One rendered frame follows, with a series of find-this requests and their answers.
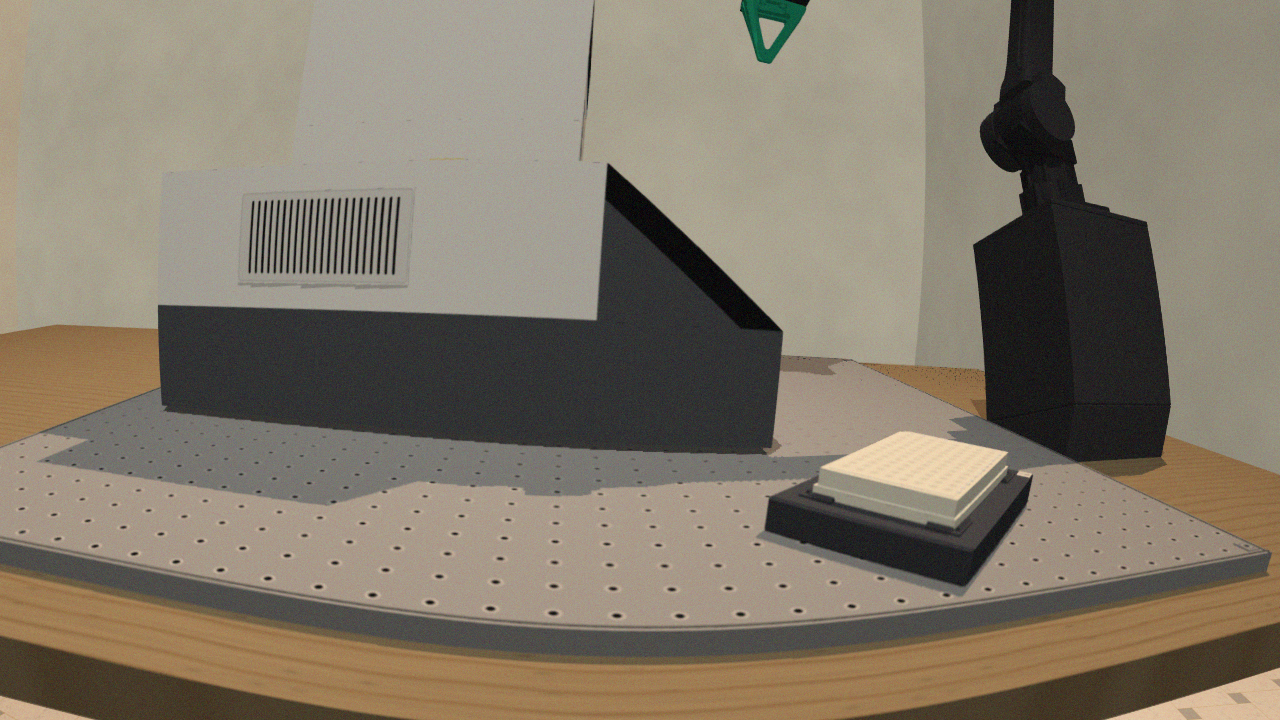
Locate white well plate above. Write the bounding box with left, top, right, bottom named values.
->
left=812, top=432, right=1009, bottom=529

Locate white thermal cycler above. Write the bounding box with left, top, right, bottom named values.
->
left=157, top=0, right=783, bottom=448

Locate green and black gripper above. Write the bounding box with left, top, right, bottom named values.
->
left=740, top=0, right=810, bottom=64

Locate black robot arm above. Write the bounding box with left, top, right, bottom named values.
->
left=980, top=0, right=1110, bottom=215

